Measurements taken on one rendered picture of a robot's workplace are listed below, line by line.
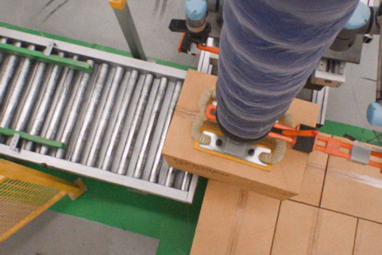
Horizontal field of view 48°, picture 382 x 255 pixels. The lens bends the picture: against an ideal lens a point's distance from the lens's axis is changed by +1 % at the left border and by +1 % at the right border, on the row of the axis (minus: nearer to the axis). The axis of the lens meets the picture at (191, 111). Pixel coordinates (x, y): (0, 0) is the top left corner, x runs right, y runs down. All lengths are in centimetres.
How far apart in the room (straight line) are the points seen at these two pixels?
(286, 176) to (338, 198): 64
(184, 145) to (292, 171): 46
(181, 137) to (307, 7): 128
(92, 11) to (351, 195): 217
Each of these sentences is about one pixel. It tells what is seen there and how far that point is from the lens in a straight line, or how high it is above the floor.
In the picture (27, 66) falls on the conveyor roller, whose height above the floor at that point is 54.
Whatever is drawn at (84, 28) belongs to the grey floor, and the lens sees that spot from 332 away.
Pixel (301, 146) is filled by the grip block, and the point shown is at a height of 122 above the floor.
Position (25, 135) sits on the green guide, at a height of 64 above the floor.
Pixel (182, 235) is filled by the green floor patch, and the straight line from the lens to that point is 288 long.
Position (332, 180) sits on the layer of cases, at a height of 54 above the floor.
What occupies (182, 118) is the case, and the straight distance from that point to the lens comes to 187.
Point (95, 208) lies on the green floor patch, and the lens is 297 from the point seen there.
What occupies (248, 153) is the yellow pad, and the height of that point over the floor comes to 110.
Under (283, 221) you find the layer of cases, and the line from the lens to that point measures 237.
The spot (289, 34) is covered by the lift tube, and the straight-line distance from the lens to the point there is 73.
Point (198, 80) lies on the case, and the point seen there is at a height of 107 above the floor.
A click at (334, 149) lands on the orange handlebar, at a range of 177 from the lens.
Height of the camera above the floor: 288
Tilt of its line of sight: 75 degrees down
